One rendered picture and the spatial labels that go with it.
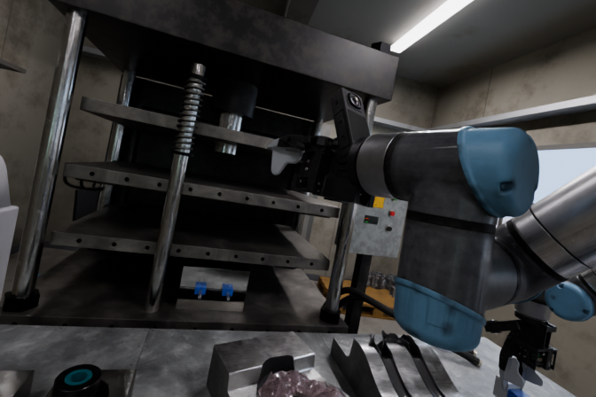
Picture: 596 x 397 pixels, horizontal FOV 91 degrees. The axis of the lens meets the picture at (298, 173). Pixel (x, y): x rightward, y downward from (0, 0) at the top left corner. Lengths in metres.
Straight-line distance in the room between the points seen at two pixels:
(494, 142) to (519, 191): 0.04
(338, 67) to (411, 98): 3.49
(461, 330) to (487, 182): 0.12
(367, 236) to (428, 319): 1.28
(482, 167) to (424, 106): 4.58
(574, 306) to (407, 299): 0.59
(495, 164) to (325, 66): 1.08
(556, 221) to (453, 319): 0.15
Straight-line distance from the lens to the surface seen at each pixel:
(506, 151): 0.27
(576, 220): 0.37
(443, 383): 1.12
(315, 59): 1.28
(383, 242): 1.61
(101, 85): 4.40
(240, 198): 1.26
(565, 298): 0.85
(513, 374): 1.09
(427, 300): 0.29
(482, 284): 0.30
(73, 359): 1.11
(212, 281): 1.33
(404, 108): 4.67
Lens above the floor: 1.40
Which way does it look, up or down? level
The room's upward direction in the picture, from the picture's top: 11 degrees clockwise
